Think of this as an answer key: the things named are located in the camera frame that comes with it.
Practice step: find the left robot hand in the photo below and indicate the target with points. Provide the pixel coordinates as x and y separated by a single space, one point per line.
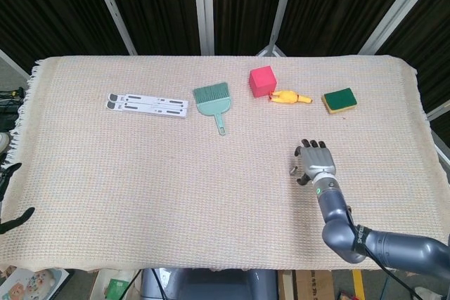
15 221

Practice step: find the red foam cube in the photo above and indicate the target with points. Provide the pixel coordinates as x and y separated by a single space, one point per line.
262 82

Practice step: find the small green box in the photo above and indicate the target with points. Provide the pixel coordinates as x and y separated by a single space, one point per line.
117 289

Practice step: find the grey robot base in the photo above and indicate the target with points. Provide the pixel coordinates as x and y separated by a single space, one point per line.
211 286

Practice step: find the beige woven tablecloth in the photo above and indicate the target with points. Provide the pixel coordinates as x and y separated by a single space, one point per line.
140 191

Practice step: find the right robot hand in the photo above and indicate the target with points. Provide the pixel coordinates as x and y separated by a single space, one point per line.
318 161

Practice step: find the white frame post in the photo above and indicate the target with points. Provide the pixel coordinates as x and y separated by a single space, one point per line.
204 8
281 5
439 110
400 5
12 63
112 8

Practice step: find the silver metal bolt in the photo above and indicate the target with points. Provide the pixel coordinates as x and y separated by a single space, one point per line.
292 171

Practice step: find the dark pleated curtain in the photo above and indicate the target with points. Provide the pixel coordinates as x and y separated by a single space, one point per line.
158 5

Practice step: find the brown cardboard box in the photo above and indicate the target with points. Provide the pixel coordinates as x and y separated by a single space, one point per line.
309 287

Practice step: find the green hand brush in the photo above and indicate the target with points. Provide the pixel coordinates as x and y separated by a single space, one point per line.
212 105

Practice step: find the white folding laptop stand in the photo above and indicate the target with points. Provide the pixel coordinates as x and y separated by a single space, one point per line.
147 105

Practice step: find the colourful picture book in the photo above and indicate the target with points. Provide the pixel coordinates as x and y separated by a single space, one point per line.
28 286

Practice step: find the green and yellow sponge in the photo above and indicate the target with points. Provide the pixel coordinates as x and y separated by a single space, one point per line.
339 99

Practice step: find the yellow rubber chicken toy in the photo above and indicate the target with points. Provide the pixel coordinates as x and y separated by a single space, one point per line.
288 97

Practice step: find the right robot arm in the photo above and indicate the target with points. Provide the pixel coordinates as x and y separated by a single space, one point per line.
334 208

